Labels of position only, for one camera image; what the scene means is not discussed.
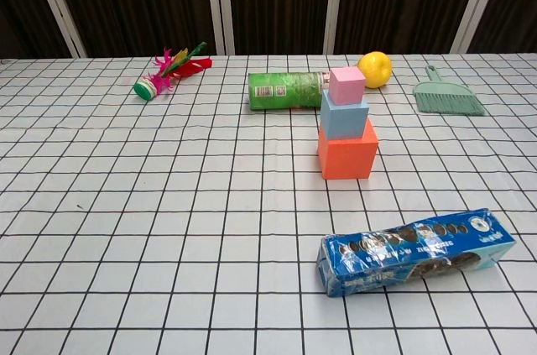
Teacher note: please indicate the small pink foam cube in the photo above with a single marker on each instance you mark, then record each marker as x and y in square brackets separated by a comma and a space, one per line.
[346, 84]

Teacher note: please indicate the yellow pear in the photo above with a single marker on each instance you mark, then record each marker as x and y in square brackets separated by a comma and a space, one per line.
[377, 69]

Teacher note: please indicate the green chips can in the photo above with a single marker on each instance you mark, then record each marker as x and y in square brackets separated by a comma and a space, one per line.
[285, 88]

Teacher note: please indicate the green hand brush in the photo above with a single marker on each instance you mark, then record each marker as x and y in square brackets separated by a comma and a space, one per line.
[444, 99]

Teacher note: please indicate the blue cookie box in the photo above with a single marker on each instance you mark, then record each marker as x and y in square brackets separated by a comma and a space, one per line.
[411, 254]

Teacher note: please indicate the large orange foam cube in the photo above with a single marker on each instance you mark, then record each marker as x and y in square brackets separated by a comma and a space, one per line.
[346, 160]

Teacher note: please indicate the white checkered tablecloth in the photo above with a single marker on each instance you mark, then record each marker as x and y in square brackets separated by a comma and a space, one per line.
[126, 204]

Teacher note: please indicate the white screen frame post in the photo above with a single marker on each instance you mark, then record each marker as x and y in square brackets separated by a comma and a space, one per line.
[56, 2]
[337, 2]
[218, 2]
[479, 2]

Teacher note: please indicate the pink red feather shuttlecock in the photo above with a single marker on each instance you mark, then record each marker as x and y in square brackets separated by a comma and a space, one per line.
[147, 88]

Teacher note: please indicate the medium blue foam cube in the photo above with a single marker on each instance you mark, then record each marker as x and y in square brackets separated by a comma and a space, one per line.
[344, 120]

